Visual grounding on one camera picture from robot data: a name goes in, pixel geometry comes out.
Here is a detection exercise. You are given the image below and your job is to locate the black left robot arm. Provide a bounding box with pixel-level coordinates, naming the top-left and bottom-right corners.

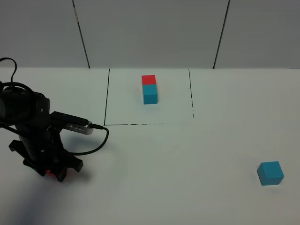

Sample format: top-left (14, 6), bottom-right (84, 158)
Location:
top-left (0, 82), bottom-right (89, 182)

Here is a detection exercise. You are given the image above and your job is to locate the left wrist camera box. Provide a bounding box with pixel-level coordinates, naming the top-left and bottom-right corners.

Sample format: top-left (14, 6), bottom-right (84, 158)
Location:
top-left (50, 112), bottom-right (93, 135)

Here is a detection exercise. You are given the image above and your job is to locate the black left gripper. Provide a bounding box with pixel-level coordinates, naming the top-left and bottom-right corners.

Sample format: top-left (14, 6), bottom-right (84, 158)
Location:
top-left (9, 123), bottom-right (83, 182)

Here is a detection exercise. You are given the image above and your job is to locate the red template block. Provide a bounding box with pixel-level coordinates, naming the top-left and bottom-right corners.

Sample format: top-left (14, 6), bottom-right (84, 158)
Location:
top-left (142, 75), bottom-right (157, 86)

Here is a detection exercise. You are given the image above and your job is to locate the blue template block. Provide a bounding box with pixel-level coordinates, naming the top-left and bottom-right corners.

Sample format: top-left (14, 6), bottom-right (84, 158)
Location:
top-left (142, 84), bottom-right (158, 105)

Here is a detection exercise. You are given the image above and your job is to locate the black left camera cable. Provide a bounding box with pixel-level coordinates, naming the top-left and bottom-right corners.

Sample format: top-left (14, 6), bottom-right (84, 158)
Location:
top-left (0, 57), bottom-right (110, 156)

